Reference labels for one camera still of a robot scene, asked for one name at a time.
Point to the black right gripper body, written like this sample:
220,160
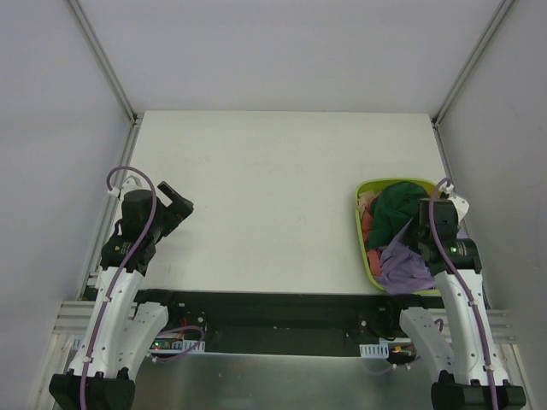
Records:
420,233

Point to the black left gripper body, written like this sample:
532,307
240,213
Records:
174,204

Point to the purple t shirt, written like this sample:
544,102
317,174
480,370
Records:
403,270

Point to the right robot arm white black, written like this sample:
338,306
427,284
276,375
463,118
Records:
465,367

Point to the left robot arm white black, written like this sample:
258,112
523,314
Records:
120,331

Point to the dark green t shirt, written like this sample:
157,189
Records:
394,207

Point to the red pink t shirt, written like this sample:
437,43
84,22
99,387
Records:
373,255

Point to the light pink t shirt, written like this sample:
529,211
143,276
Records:
365,203

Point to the lime green plastic basket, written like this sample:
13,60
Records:
377,186

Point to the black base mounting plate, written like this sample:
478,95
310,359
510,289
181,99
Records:
286,324

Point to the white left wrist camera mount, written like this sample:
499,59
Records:
130,183

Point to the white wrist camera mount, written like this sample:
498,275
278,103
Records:
461,204
130,183

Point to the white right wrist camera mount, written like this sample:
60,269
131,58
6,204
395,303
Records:
461,204

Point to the left aluminium frame post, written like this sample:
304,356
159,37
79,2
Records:
102,60

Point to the aluminium frame post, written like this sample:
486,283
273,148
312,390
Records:
485,39
102,60

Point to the right white slotted cable duct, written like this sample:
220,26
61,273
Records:
374,351

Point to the white slotted cable duct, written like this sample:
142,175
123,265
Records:
167,346
374,351

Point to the aluminium front rail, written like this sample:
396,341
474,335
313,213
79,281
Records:
73,317

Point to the left white slotted cable duct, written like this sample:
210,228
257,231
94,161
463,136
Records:
167,346

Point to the right aluminium frame post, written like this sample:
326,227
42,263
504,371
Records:
485,39

